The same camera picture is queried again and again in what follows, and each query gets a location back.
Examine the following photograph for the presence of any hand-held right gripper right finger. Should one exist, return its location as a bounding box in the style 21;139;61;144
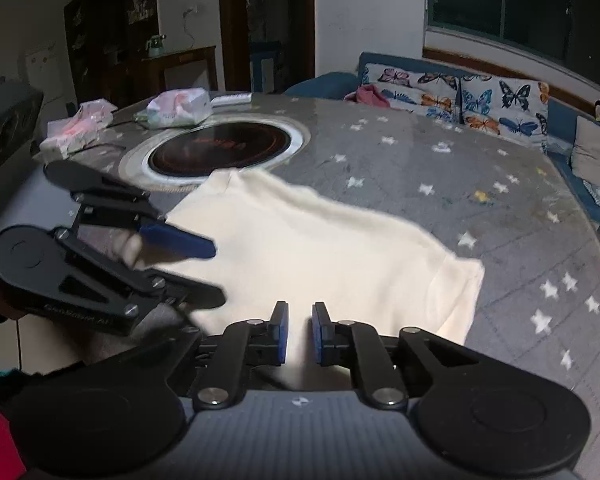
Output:
312;302;512;412

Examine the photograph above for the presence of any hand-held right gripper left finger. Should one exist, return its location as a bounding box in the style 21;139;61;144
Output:
95;301;290;413

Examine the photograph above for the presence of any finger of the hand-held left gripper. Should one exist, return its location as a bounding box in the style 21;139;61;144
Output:
69;179;218;261
46;226;227;337

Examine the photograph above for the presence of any cream sweater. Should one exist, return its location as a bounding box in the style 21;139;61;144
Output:
164;168;486;392

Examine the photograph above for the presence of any round black induction cooktop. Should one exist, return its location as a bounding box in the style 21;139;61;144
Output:
119;115;312;192

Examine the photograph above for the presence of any dark grey box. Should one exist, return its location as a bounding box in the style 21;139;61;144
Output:
0;84;45;186

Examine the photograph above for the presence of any pink white tissue pack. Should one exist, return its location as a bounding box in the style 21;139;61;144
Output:
77;100;117;128
39;117;101;157

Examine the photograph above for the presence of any pink blue tissue pack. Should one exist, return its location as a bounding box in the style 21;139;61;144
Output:
147;87;212;128

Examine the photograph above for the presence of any white flat box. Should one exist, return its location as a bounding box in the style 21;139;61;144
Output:
211;92;252;107

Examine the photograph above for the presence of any wooden side table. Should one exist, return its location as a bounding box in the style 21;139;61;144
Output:
141;46;218;98

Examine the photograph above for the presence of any white cupboard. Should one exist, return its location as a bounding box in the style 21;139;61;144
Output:
24;44;65;107

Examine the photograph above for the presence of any blue sofa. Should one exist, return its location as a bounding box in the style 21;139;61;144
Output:
282;51;600;256

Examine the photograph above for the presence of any dark wooden cabinet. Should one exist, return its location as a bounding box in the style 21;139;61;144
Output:
64;0;160;108

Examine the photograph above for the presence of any pink cloth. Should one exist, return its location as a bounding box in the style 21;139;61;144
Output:
345;84;392;109

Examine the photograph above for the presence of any dark wooden door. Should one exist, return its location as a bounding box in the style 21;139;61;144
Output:
217;0;316;93

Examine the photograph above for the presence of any butterfly print cushion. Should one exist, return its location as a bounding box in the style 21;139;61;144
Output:
459;75;551;148
361;62;462;123

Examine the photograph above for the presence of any grey cushion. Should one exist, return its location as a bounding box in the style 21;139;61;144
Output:
570;116;600;196

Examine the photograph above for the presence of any dark window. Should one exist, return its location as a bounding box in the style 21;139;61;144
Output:
424;0;600;68

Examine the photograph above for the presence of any white wall socket cable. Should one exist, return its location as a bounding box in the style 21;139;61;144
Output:
181;6;201;47

